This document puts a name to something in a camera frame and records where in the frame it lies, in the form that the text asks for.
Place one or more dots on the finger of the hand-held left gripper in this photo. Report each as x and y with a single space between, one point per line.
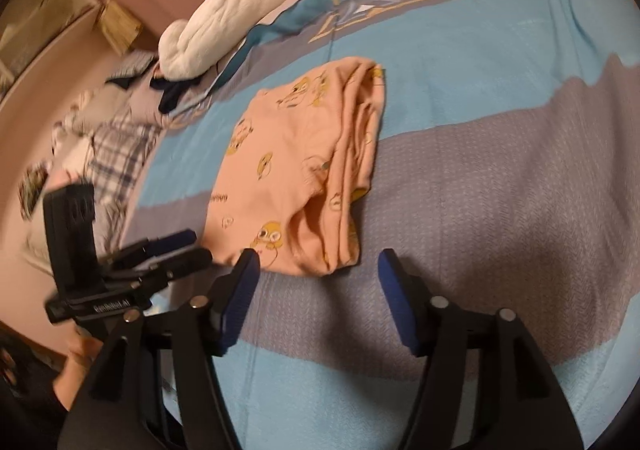
185 262
165 241

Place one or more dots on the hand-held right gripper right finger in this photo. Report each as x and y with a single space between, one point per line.
400 302

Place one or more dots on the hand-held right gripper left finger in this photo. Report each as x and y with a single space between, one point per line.
240 300

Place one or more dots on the pink printed shirt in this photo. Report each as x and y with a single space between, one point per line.
290 155

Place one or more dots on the person's left forearm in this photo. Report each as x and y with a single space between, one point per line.
65 392

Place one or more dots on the person's left hand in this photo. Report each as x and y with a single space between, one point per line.
82 355

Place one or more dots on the plaid quilt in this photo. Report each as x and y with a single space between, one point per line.
120 150

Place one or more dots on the grey pillow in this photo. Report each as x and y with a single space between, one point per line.
142 103

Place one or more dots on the dark navy garment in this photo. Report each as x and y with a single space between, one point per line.
172 95

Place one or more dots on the blue grey striped blanket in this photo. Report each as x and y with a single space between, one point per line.
500 180

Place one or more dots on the striped pillow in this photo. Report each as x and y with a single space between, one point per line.
132 68

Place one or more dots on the wooden shelf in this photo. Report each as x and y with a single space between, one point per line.
40 25

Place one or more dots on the white plush goose toy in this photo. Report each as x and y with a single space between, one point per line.
240 10

